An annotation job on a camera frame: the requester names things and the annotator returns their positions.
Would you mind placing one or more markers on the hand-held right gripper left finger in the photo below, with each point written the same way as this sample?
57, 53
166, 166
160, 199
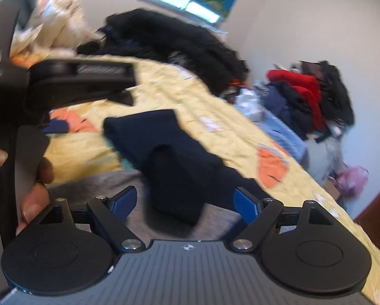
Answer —
126, 201

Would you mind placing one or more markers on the silver white crumpled bag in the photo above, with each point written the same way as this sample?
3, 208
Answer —
248, 103

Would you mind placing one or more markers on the navy knit garment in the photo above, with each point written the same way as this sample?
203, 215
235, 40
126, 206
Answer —
177, 171

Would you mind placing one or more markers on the light blue knit blanket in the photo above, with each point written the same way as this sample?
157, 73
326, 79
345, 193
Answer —
282, 133

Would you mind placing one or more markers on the yellow carrot print blanket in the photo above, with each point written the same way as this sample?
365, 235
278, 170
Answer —
209, 101

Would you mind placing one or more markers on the pile of black clothes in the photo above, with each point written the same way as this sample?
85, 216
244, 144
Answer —
177, 41

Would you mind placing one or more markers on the cream puffy jacket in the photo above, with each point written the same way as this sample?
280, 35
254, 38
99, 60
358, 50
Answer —
62, 22

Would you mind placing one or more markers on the person's left hand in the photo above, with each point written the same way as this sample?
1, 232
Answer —
34, 203

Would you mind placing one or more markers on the red garment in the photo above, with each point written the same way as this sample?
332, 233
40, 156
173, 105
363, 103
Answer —
291, 78

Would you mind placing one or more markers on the grey knit sweater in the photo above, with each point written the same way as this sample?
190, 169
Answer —
142, 224

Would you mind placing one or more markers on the brown wooden door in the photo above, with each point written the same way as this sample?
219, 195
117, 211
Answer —
379, 216

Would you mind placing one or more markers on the dark navy garment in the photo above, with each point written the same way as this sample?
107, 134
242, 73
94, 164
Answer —
285, 101

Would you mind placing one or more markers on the grey cloth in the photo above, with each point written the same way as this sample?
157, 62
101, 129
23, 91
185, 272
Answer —
323, 155

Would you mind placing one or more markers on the black garment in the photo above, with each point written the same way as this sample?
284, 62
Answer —
336, 92

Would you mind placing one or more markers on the pink plastic bag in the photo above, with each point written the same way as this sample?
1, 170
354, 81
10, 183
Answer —
353, 179

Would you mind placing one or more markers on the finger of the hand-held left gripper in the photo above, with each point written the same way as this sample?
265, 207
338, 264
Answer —
113, 93
82, 70

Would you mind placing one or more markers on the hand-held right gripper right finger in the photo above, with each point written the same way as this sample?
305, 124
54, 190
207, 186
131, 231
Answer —
245, 205

